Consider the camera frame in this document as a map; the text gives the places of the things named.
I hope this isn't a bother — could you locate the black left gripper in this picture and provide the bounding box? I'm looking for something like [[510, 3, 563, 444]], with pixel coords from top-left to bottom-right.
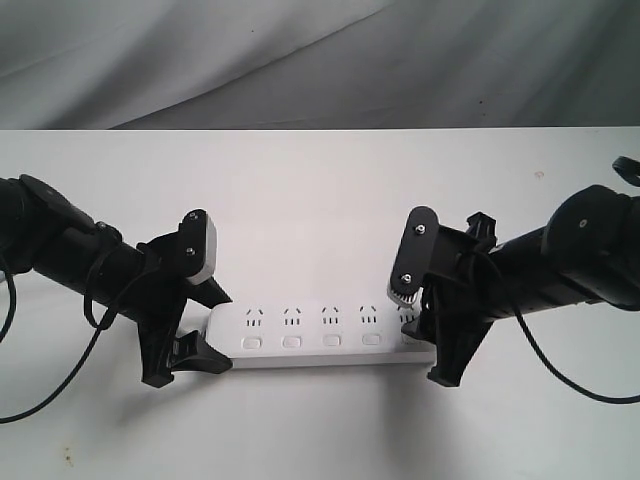
[[123, 232, 233, 388]]

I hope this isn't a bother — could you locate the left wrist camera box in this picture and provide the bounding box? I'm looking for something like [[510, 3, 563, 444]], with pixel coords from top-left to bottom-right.
[[177, 209, 217, 285]]

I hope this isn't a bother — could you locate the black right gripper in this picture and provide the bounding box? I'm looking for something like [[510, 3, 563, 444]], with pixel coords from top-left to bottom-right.
[[401, 212, 496, 388]]

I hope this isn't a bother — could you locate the white five-outlet power strip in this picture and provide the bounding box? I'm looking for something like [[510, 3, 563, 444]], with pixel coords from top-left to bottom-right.
[[206, 297, 435, 370]]

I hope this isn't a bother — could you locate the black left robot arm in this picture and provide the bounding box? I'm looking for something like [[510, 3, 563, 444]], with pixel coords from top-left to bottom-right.
[[1, 174, 233, 388]]

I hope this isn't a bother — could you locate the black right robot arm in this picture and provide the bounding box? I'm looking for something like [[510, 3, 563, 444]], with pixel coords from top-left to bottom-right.
[[388, 185, 639, 387]]

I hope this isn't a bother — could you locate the white backdrop cloth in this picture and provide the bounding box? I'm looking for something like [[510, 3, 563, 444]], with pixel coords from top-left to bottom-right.
[[1, 1, 639, 130]]

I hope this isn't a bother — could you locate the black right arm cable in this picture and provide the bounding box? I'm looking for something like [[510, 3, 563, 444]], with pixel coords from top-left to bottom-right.
[[514, 155, 640, 404]]

